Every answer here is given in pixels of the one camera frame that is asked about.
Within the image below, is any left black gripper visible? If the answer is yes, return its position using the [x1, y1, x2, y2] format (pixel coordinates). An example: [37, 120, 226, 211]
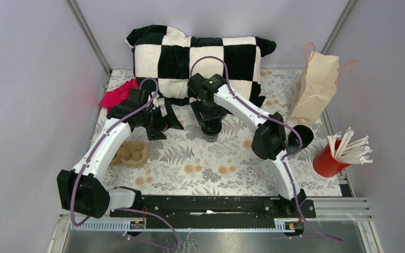
[140, 101, 184, 140]

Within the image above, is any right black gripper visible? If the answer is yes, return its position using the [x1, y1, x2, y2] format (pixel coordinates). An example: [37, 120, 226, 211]
[190, 98, 227, 128]

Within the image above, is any black printed coffee cup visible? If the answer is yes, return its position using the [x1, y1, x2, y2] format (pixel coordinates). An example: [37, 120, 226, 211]
[201, 121, 222, 142]

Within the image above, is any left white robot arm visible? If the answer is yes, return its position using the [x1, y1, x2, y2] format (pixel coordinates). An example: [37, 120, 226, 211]
[56, 88, 184, 218]

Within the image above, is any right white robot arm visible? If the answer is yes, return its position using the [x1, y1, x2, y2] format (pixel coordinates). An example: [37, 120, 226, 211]
[187, 73, 314, 217]

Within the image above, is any brown cardboard cup carrier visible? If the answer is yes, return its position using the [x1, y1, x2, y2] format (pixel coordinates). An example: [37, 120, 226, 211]
[109, 141, 150, 167]

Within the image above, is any floral table mat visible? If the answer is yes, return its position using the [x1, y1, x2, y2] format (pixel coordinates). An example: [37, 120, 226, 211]
[100, 70, 342, 197]

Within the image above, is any pink cloth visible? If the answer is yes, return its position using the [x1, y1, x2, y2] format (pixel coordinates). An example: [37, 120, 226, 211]
[98, 79, 139, 112]

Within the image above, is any black white checkered pillow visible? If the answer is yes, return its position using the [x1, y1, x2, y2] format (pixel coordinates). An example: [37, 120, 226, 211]
[126, 25, 277, 107]

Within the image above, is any stack of black cups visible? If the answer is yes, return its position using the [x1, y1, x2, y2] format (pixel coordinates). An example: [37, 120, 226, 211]
[287, 125, 314, 153]

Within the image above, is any brown paper bag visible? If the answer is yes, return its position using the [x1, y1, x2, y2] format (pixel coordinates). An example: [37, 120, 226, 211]
[286, 42, 356, 127]

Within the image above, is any red cup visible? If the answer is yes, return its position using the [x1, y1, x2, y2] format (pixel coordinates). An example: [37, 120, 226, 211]
[312, 144, 350, 178]

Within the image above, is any white wrapped straws bundle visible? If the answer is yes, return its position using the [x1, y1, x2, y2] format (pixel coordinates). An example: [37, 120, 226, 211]
[327, 127, 373, 164]

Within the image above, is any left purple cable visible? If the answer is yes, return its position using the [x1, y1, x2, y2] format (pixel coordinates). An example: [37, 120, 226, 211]
[70, 77, 181, 250]

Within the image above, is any purple cable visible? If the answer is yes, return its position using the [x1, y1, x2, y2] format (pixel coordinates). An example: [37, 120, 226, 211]
[70, 77, 181, 250]
[189, 55, 345, 244]

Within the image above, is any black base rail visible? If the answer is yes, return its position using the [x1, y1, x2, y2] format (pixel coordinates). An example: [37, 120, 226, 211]
[109, 192, 316, 230]

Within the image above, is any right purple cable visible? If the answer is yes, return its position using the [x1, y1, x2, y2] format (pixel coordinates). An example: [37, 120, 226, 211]
[189, 55, 345, 244]

